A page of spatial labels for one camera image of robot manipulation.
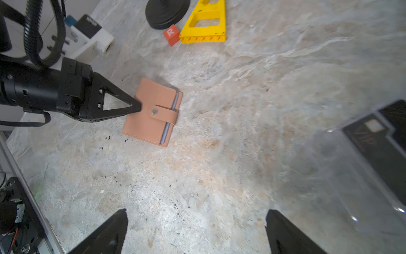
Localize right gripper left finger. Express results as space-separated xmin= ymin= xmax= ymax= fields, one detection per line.
xmin=69 ymin=208 xmax=129 ymax=254

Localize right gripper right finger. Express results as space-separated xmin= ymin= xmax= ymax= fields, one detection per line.
xmin=265 ymin=210 xmax=327 ymax=254

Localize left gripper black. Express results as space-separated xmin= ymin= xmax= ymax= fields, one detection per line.
xmin=1 ymin=58 xmax=142 ymax=122

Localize black VIP credit card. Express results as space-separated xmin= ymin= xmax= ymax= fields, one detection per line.
xmin=343 ymin=114 xmax=406 ymax=205

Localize clear acrylic card stand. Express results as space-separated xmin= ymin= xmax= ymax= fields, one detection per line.
xmin=301 ymin=98 xmax=406 ymax=237

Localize black credit card behind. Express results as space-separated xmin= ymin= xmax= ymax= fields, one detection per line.
xmin=379 ymin=99 xmax=406 ymax=151

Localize small red cube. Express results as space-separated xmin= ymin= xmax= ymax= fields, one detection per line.
xmin=163 ymin=24 xmax=180 ymax=47

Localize microphone on black stand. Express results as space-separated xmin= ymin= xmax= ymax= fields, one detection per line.
xmin=145 ymin=0 xmax=190 ymax=30

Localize yellow triangular plastic block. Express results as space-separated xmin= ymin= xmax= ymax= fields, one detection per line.
xmin=179 ymin=0 xmax=226 ymax=43

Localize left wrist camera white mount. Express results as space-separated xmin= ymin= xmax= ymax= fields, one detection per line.
xmin=62 ymin=14 xmax=114 ymax=64

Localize aluminium mounting rail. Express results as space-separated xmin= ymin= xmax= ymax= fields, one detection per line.
xmin=1 ymin=131 xmax=64 ymax=254

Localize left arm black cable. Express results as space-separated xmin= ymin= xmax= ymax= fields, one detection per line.
xmin=23 ymin=0 xmax=67 ymax=69

